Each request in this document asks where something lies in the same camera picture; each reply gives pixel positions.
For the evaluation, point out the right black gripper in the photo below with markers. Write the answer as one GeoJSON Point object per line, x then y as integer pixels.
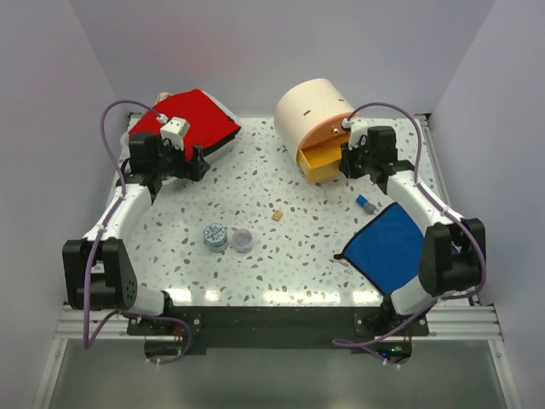
{"type": "Point", "coordinates": [346, 166]}

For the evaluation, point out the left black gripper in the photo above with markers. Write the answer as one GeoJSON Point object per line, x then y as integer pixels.
{"type": "Point", "coordinates": [194, 170]}

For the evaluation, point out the blue grey glue stick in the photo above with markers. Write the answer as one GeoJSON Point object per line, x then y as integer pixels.
{"type": "Point", "coordinates": [368, 207]}

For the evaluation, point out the round beige drawer organizer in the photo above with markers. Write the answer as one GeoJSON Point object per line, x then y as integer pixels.
{"type": "Point", "coordinates": [308, 120]}

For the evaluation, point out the purple glitter tape roll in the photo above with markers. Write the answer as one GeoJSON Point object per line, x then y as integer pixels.
{"type": "Point", "coordinates": [242, 241]}

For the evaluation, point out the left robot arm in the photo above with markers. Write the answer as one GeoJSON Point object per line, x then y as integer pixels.
{"type": "Point", "coordinates": [98, 271]}

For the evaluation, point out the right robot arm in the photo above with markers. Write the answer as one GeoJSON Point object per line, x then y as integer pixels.
{"type": "Point", "coordinates": [453, 253]}

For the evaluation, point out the black cloth under red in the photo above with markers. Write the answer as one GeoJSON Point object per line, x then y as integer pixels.
{"type": "Point", "coordinates": [215, 133]}

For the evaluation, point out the blue patterned tape roll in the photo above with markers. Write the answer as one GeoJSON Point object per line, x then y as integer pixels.
{"type": "Point", "coordinates": [215, 237]}

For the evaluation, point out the white plastic basket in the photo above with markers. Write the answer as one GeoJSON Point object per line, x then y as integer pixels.
{"type": "Point", "coordinates": [142, 142]}

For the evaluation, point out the small tan eraser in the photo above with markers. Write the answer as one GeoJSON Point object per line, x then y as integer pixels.
{"type": "Point", "coordinates": [277, 215]}

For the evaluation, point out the blue microfiber cloth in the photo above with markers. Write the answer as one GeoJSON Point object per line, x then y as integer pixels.
{"type": "Point", "coordinates": [386, 251]}

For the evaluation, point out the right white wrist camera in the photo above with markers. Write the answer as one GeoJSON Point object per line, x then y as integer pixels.
{"type": "Point", "coordinates": [357, 128]}

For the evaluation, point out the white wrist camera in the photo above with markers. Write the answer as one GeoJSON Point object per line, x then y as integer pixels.
{"type": "Point", "coordinates": [357, 128]}
{"type": "Point", "coordinates": [175, 131]}

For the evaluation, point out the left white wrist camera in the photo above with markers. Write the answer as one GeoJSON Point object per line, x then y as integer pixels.
{"type": "Point", "coordinates": [175, 131]}

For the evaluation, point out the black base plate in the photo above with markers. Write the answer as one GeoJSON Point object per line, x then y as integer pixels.
{"type": "Point", "coordinates": [195, 330]}

